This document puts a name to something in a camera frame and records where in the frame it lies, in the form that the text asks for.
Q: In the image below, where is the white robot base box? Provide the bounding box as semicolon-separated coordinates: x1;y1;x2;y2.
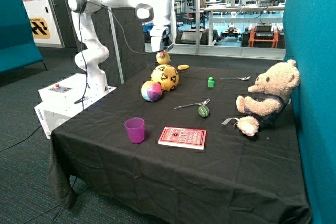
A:
35;73;115;139

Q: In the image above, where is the green toy pepper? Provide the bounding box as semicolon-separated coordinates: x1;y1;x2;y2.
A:
197;105;210;118

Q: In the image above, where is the multicolour soft ball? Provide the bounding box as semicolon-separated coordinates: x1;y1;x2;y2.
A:
141;81;162;102

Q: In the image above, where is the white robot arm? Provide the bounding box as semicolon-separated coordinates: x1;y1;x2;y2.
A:
68;0;171;92

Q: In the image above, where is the orange black cart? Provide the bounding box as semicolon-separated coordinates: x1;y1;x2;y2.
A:
241;23;285;49

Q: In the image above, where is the teal partition panel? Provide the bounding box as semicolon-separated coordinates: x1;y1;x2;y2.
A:
283;0;335;223

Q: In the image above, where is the white lab table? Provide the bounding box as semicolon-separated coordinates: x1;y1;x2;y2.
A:
199;5;285;46

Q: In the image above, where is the yellow black sign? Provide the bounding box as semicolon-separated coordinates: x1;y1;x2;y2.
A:
29;17;50;39

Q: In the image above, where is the green toy block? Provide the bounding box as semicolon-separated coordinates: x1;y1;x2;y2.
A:
208;77;214;88

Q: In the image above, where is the silver fork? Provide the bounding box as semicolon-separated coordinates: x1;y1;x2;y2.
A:
174;99;211;109

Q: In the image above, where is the silver spoon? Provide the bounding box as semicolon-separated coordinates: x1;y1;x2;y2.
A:
220;76;250;81

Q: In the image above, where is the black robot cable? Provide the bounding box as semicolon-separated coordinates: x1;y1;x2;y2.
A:
73;1;158;105

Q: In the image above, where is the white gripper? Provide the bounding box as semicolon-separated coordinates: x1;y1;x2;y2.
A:
150;26;174;58

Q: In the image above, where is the yellow black soccer ball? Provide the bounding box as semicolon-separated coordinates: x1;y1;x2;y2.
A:
151;64;180;91

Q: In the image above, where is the purple plastic cup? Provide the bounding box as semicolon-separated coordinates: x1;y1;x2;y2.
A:
124;118;145;144

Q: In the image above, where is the teal sofa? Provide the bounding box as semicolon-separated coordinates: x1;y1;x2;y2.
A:
0;0;44;73

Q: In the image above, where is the red book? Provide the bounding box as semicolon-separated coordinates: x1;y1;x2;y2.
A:
158;127;207;150

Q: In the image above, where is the beige teddy bear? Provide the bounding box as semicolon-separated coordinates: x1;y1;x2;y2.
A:
236;59;300;136

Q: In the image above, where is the black tablecloth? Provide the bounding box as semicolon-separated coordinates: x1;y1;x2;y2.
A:
48;67;312;223

